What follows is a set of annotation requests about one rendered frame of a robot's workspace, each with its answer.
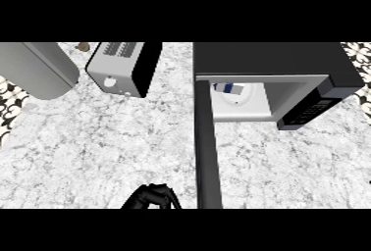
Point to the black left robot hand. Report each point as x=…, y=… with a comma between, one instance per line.
x=152, y=197

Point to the dark grey microwave door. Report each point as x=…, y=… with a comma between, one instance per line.
x=207, y=147

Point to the white and blue milk carton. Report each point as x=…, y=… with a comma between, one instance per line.
x=228, y=88

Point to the black microwave oven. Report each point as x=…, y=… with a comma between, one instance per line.
x=271, y=60

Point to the silver and black toaster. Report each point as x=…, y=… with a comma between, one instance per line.
x=120, y=68

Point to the large grey rounded appliance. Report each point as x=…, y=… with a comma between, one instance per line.
x=36, y=70

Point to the small brown round object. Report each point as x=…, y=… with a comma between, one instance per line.
x=83, y=46

